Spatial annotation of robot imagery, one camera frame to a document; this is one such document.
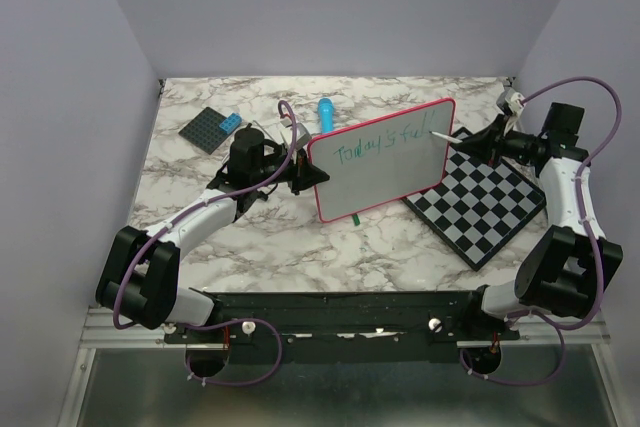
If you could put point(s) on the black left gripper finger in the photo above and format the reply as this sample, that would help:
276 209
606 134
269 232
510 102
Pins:
310 180
309 170

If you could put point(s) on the dark grey building plate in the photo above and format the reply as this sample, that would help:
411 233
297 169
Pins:
204 131

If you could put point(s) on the pink framed whiteboard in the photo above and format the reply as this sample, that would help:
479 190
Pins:
381 160

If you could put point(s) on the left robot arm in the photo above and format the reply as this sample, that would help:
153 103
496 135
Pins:
140 279

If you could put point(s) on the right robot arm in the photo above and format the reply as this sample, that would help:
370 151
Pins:
567 271

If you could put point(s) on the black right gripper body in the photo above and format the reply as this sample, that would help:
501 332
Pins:
505 146

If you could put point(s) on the blue building brick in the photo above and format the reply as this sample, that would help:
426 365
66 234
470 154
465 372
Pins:
230 123

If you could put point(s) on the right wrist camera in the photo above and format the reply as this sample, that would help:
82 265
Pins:
511 103

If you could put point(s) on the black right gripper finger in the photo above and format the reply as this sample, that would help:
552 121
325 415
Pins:
481 135
480 150

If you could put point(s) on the white green marker pen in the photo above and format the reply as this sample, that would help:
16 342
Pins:
447 138

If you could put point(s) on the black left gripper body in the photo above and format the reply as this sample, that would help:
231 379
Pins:
298 173

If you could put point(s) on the blue toy microphone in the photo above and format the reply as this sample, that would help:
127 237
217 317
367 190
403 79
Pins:
325 111

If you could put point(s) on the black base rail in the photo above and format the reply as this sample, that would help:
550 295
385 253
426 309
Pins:
341 328

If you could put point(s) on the black white chessboard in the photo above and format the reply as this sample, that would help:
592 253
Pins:
477 209

